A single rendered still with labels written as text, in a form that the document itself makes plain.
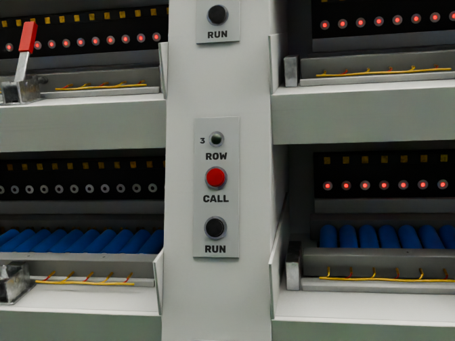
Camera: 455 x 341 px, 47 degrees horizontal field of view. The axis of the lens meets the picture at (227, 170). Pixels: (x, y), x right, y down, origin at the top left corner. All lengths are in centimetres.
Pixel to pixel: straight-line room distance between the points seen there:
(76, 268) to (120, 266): 5
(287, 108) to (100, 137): 18
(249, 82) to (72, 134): 18
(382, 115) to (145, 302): 27
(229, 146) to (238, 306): 14
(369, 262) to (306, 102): 16
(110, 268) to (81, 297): 4
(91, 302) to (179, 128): 18
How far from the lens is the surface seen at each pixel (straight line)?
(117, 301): 51
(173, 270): 46
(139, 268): 52
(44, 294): 55
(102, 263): 54
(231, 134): 46
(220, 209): 45
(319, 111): 46
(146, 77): 57
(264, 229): 45
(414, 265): 51
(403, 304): 48
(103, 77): 58
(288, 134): 47
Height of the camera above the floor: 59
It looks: 7 degrees up
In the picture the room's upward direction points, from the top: straight up
